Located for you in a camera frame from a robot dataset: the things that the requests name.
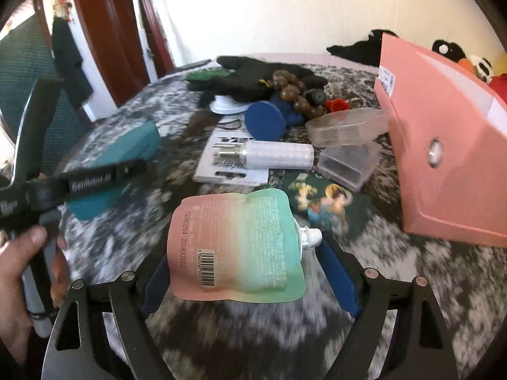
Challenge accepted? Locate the white LED corn bulb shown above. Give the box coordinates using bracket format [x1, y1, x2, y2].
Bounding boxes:
[215, 140, 315, 170]

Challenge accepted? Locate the black cloth on bed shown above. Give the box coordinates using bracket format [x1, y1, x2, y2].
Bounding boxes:
[327, 29, 397, 67]

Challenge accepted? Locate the pink green spout pouch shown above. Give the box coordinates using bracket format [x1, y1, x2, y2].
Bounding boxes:
[167, 189, 322, 304]

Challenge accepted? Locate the white round tape roll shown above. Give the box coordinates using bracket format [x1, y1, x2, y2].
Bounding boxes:
[210, 95, 251, 115]

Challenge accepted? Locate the clear oval plastic case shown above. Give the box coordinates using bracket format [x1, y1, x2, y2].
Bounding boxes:
[305, 107, 390, 149]

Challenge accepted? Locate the red small toy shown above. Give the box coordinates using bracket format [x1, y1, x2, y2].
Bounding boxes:
[323, 98, 350, 112]

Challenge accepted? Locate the green mesh object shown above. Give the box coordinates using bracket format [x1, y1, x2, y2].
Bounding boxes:
[185, 67, 231, 91]

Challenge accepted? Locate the teal glasses case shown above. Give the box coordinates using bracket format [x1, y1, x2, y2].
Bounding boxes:
[67, 122, 161, 221]

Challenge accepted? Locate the white printed booklet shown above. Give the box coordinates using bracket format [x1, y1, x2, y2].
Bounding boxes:
[193, 114, 269, 187]

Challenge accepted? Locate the red backpack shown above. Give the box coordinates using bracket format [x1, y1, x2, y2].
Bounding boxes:
[489, 73, 507, 103]

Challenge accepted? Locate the person's left hand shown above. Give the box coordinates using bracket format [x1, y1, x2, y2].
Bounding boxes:
[1, 225, 47, 364]

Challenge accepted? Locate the blue round disc object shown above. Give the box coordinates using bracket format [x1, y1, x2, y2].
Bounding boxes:
[245, 100, 286, 142]

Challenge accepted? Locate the dark hanging jacket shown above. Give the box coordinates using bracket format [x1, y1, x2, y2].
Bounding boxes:
[52, 16, 94, 108]

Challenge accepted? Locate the dark green picture card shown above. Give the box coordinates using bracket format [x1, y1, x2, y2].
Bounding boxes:
[277, 171, 374, 240]

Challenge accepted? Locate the panda plush toy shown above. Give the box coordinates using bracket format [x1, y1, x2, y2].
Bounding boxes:
[431, 40, 495, 84]

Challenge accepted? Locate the brown wooden bead bracelet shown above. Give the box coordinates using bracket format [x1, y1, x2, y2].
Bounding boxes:
[271, 68, 328, 119]

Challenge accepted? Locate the brown wooden door frame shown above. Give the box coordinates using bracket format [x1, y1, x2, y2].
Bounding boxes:
[74, 0, 175, 107]

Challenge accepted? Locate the pink cardboard box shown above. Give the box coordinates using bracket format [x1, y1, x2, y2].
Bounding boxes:
[375, 35, 506, 247]

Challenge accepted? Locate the clear square plastic box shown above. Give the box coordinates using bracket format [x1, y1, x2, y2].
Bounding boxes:
[316, 142, 382, 192]

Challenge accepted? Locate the black knit glove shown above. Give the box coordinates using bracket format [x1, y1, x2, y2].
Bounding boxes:
[187, 56, 328, 107]

